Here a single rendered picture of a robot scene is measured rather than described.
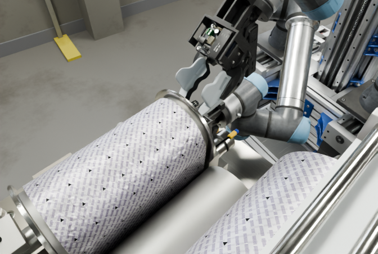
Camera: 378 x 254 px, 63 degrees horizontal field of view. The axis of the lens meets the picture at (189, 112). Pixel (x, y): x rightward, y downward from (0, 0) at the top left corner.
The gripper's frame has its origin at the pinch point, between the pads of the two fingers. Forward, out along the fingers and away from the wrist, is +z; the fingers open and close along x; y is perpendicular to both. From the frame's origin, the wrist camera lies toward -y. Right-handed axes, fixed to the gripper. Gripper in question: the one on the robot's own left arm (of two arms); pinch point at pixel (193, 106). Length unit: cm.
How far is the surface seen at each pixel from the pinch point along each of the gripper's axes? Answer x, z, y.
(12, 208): -20.8, 40.5, 4.0
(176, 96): 0.7, -0.5, 7.3
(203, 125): 6.6, 0.8, 5.7
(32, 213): 2.5, 19.2, 22.2
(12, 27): -242, 48, -95
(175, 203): 10.0, 12.7, 5.8
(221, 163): 6.8, 6.9, -10.3
